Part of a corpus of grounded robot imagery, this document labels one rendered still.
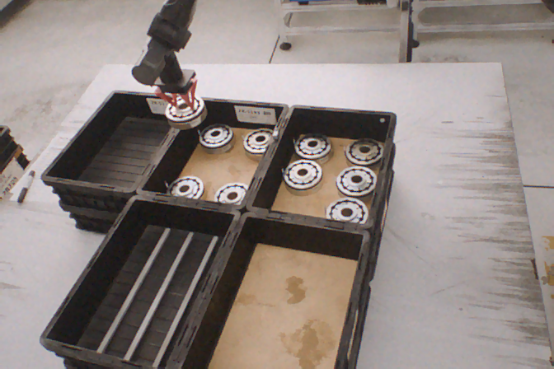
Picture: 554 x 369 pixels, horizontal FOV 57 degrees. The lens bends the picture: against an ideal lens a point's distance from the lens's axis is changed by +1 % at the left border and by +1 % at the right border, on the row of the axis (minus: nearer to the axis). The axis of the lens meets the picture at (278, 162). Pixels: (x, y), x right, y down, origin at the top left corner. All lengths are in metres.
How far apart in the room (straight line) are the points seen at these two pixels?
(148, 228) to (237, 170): 0.29
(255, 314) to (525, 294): 0.63
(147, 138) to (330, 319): 0.84
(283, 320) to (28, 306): 0.73
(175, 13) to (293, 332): 0.71
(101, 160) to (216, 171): 0.38
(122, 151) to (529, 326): 1.19
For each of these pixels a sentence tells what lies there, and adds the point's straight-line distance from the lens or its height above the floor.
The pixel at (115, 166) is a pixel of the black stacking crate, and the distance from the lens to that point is 1.58.
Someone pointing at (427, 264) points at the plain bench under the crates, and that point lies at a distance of 1.34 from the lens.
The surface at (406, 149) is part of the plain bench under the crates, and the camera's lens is 1.61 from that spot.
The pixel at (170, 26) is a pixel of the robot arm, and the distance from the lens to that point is 1.15.
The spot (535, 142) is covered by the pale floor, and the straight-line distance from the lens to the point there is 2.74.
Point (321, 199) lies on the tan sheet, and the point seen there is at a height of 0.83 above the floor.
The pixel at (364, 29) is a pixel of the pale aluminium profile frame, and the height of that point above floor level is 0.13.
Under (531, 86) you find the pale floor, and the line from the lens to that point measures 3.09.
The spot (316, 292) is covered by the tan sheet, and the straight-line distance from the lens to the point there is 1.14.
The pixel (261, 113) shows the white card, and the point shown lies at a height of 0.90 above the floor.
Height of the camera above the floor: 1.81
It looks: 44 degrees down
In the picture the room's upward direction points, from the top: 11 degrees counter-clockwise
